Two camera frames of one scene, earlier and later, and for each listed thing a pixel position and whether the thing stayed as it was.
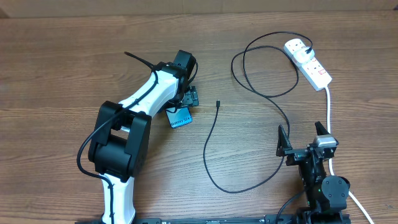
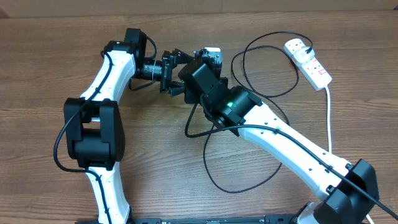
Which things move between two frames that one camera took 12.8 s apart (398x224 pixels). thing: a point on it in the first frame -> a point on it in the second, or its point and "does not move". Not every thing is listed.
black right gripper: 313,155 -> 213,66
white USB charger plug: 301,56 does not move
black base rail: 301,218 does not move
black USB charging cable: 266,97 -> 237,189
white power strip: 312,70 does not move
